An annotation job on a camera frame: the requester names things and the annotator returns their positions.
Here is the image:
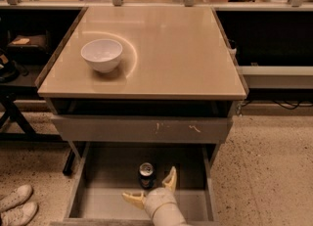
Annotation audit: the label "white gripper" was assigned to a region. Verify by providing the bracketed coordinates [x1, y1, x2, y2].
[122, 166, 178, 219]

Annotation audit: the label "blue pepsi can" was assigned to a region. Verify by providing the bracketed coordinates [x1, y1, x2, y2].
[138, 162, 156, 190]

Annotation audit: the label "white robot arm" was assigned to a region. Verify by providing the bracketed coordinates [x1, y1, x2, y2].
[122, 166, 191, 226]

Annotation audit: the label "open middle drawer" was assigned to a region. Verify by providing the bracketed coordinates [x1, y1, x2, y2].
[50, 143, 219, 226]

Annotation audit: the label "closed top drawer front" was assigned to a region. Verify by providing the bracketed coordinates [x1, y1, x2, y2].
[52, 115, 233, 144]

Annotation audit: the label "beige top drawer cabinet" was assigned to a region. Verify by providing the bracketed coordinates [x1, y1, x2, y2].
[33, 5, 249, 176]

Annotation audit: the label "lower white sneaker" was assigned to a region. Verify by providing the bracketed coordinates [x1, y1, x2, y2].
[1, 202, 38, 226]

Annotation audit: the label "white ceramic bowl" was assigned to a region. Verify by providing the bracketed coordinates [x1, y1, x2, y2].
[81, 39, 123, 73]

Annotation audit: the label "black stand legs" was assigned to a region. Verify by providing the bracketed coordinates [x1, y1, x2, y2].
[0, 94, 62, 142]

